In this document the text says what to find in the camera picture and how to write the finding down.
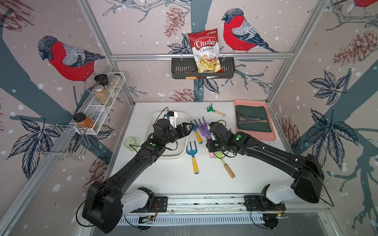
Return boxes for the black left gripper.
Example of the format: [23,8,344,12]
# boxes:
[162,122,195,146]

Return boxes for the blue rake yellow handle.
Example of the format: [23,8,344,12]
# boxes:
[191,120,203,144]

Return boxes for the lime rake wooden handle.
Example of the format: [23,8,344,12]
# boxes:
[214,151,235,179]

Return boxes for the purple rake pink handle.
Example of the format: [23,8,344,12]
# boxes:
[198,117,212,140]

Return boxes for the blue fork yellow handle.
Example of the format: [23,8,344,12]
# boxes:
[186,141,199,175]

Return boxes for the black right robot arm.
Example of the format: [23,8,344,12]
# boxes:
[206,122,324,204]

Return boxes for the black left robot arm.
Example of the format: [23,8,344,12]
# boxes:
[82,119,194,234]

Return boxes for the white plastic storage box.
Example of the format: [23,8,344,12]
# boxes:
[145,112,189,159]

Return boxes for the metal spoon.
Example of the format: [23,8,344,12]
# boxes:
[238,117,268,124]

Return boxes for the pink tray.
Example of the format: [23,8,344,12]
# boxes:
[234,100,276,141]

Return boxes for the dark green cloth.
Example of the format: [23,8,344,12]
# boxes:
[235,105,272,133]

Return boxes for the green transparent cup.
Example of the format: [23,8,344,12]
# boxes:
[123,137,138,151]

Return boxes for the pale spice jar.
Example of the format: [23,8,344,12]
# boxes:
[110,73,122,89]

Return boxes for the red Chuba chips bag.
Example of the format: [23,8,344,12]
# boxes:
[188,29,222,73]

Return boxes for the silver lid spice jar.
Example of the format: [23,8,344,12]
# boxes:
[93,84,112,106]

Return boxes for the black lid spice jar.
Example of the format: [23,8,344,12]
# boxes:
[94,74,109,88]

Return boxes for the orange spice jar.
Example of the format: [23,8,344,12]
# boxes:
[73,112,98,131]

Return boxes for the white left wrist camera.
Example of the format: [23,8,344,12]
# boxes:
[165,111,178,126]

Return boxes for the small green rake wooden handle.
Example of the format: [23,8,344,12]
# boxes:
[207,103,226,117]

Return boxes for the black wall basket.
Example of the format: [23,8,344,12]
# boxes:
[171,58,235,79]

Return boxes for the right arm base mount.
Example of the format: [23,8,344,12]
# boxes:
[244,184,286,211]

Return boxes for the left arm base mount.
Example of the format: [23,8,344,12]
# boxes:
[132,187,168,213]

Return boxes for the white wire spice rack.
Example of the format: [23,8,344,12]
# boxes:
[78,72,125,136]

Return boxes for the chrome wire rack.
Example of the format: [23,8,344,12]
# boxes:
[34,124,91,161]

